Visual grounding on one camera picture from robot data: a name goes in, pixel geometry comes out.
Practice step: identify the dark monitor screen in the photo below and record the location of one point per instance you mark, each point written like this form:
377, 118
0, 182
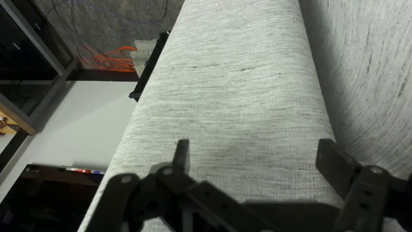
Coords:
49, 199

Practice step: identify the black metal shelf frame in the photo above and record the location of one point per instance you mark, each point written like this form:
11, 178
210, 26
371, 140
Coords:
33, 78

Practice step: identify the grey woven fabric curtain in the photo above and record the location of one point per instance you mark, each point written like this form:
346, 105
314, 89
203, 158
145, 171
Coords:
253, 86

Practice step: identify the black curtain track bar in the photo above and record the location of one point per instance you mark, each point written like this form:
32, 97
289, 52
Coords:
149, 66

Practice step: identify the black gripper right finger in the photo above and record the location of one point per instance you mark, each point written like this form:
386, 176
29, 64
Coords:
369, 193

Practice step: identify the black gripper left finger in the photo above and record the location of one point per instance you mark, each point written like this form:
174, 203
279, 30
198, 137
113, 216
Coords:
168, 194

